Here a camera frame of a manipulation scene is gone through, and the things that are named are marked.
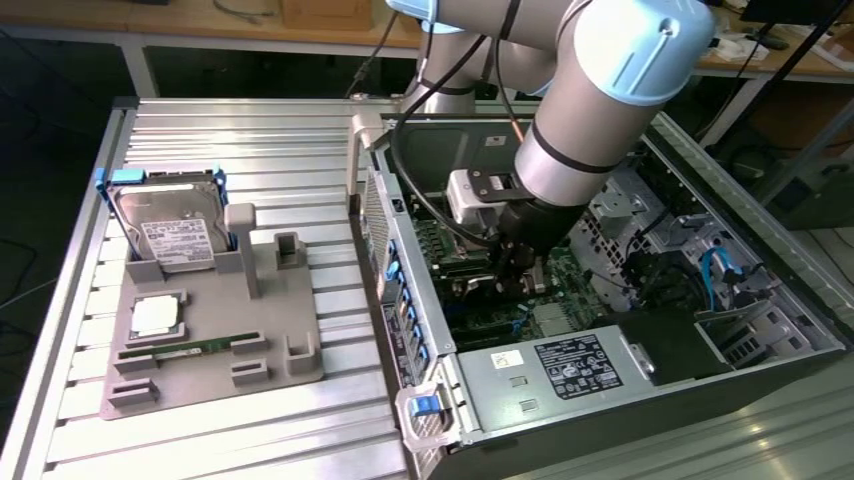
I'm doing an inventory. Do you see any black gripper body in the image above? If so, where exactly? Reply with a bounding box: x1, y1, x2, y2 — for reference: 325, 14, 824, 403
491, 195, 594, 261

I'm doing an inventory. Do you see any green Dell motherboard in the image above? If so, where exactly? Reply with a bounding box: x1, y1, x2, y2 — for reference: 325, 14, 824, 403
406, 197, 606, 351

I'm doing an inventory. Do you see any silver chipset heat sink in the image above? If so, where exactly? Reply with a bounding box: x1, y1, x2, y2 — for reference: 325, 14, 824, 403
533, 304, 579, 334

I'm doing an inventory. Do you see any metal disk bay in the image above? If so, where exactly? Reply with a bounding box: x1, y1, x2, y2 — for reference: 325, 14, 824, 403
586, 164, 709, 261

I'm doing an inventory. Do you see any grey power supply unit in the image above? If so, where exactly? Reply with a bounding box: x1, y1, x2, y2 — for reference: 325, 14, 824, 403
455, 323, 659, 435

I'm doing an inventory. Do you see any grey plastic parts rack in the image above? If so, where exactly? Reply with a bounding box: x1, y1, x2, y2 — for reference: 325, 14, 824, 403
99, 202, 329, 421

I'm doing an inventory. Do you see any open black PC case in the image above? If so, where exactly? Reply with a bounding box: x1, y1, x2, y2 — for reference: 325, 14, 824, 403
346, 109, 849, 480

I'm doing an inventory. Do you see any black slanted pole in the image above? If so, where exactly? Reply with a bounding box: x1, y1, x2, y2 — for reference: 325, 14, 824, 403
697, 0, 836, 144

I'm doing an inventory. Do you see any green RAM stick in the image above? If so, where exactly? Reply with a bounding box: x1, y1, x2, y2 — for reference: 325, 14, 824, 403
119, 333, 262, 360

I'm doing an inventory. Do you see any hard disk in blue caddy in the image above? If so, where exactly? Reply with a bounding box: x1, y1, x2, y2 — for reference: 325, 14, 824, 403
92, 164, 232, 275

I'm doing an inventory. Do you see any silver CPU chip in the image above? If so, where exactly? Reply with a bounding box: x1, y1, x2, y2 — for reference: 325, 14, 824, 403
130, 297, 187, 337

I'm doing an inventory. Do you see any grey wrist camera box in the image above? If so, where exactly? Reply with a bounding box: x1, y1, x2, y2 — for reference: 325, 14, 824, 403
445, 169, 522, 236

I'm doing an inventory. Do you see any thin orange black cable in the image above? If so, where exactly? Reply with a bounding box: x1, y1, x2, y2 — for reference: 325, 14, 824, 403
493, 29, 533, 149

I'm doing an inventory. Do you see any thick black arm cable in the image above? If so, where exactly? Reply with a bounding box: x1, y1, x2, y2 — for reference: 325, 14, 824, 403
389, 0, 522, 247

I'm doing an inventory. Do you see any blue SATA wire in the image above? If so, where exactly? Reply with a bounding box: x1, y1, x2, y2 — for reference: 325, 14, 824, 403
700, 246, 748, 314

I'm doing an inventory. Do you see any grey corner fixture bracket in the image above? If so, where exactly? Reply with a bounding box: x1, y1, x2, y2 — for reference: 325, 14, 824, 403
346, 112, 394, 197
393, 382, 457, 454

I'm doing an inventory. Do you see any thin black plug cable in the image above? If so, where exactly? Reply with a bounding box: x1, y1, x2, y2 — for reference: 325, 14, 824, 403
343, 9, 402, 101

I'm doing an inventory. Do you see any wooden desk white frame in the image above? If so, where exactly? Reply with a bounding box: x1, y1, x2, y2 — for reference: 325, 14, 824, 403
693, 19, 854, 146
0, 0, 429, 99

